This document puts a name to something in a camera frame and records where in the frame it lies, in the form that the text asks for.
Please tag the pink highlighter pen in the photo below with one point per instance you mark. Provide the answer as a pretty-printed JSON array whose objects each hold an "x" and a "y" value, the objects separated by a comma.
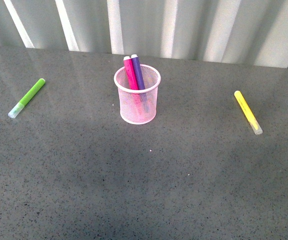
[{"x": 132, "y": 83}]

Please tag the purple highlighter pen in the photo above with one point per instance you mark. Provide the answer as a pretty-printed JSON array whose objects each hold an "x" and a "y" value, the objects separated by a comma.
[{"x": 139, "y": 80}]

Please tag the pink mesh pen cup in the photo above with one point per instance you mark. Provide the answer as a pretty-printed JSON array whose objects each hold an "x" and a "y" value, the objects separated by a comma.
[{"x": 152, "y": 79}]

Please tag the yellow highlighter pen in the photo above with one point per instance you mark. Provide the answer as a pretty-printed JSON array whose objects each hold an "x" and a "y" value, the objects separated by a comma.
[{"x": 248, "y": 113}]

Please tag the green highlighter pen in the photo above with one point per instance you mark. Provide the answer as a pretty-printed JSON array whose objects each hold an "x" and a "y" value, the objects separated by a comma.
[{"x": 26, "y": 98}]

